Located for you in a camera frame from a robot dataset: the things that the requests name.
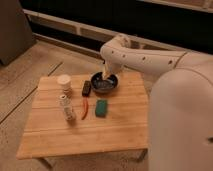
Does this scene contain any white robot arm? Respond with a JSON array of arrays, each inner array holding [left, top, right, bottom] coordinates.
[[100, 34, 213, 171]]

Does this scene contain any black rectangular block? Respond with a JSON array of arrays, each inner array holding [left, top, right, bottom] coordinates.
[[82, 81, 91, 97]]

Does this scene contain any red chili pepper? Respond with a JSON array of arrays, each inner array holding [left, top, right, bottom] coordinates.
[[81, 97, 89, 120]]

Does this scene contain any green sponge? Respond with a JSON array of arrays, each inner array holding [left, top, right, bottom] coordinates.
[[95, 99, 108, 117]]

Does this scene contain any wooden table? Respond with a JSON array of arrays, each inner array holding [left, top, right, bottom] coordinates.
[[17, 72, 148, 159]]

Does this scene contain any grey cabinet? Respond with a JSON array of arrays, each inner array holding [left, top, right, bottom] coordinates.
[[0, 0, 36, 65]]

